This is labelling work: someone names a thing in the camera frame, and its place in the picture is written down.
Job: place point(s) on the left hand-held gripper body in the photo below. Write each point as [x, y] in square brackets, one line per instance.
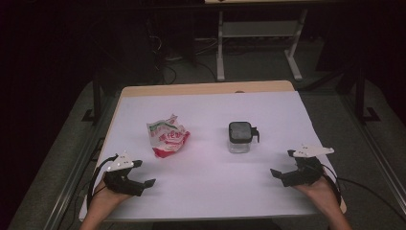
[123, 183]

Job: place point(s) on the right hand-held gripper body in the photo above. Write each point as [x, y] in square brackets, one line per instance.
[306, 172]

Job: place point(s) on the white and red seasoning bag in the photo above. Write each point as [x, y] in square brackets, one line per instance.
[167, 137]

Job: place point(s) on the clear jar with black lid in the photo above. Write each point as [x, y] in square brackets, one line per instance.
[241, 135]

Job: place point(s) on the person's left hand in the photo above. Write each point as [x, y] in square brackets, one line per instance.
[108, 198]

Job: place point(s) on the person's right hand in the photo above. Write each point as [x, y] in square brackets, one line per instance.
[319, 193]

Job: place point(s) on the white table cover sheet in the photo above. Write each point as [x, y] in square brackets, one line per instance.
[207, 185]

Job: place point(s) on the black metal stand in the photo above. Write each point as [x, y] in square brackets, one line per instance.
[360, 96]
[96, 99]

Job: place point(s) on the aluminium floor rail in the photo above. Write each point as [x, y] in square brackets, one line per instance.
[73, 172]
[373, 150]

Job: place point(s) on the white metal desk frame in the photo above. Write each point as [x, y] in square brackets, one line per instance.
[260, 30]

